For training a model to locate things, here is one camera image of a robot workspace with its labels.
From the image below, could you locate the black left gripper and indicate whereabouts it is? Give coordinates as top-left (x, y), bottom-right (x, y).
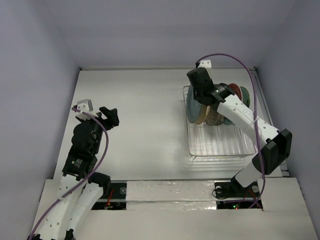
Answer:
top-left (78, 106), bottom-right (119, 153)

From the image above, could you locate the teal blue plate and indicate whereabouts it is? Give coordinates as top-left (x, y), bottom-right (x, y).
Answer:
top-left (186, 85), bottom-right (203, 125)

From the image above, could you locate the beige bird plate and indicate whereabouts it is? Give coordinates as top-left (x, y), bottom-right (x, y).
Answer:
top-left (194, 104), bottom-right (210, 125)

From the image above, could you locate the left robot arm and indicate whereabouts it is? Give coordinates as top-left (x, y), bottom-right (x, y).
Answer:
top-left (28, 101), bottom-right (120, 240)

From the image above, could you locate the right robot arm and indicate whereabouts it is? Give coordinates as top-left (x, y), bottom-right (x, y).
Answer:
top-left (186, 67), bottom-right (293, 200)

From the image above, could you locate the red plate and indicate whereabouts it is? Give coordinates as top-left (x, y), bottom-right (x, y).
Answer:
top-left (228, 83), bottom-right (243, 100)

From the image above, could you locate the grey crane pattern plate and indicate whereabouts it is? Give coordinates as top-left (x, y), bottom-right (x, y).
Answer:
top-left (205, 107), bottom-right (225, 126)

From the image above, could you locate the dark blue patterned plate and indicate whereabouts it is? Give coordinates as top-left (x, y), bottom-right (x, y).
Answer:
top-left (216, 83), bottom-right (235, 126)

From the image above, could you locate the green floral plate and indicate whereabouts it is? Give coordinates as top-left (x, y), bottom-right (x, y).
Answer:
top-left (223, 86), bottom-right (251, 126)

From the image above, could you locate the foil covered front panel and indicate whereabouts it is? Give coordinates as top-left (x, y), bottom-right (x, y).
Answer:
top-left (125, 180), bottom-right (217, 211)

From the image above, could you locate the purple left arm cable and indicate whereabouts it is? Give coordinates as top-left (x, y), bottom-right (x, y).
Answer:
top-left (26, 107), bottom-right (110, 240)

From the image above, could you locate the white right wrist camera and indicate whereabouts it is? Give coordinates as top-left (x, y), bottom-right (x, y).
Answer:
top-left (195, 59), bottom-right (212, 70)

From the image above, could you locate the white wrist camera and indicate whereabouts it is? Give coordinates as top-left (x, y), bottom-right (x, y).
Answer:
top-left (195, 59), bottom-right (212, 70)
top-left (71, 99), bottom-right (98, 122)

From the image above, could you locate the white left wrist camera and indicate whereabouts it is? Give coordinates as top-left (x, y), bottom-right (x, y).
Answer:
top-left (71, 99), bottom-right (98, 122)

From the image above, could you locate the white back edge rail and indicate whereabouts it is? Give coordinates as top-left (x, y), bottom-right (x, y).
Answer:
top-left (79, 66), bottom-right (245, 71)

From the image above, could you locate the metal wire dish rack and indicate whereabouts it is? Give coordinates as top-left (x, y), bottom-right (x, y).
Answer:
top-left (182, 85), bottom-right (258, 159)

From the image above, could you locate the right side aluminium rail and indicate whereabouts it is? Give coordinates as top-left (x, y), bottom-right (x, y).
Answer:
top-left (250, 68), bottom-right (291, 178)

